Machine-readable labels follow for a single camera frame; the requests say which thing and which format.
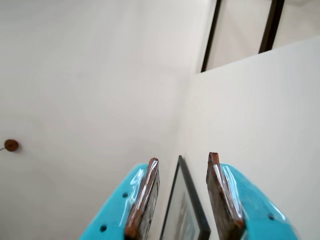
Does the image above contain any brown round ceiling mount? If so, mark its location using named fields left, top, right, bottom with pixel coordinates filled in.
left=4, top=139, right=19, bottom=152

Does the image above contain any dark window frame bar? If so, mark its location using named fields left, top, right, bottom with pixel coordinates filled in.
left=257, top=0, right=286, bottom=54

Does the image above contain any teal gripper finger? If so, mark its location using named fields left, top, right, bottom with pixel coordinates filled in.
left=206, top=151, right=303, bottom=240
left=79, top=157, right=161, bottom=240

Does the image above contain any black framed picture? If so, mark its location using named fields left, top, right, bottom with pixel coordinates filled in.
left=159, top=154, right=212, bottom=240

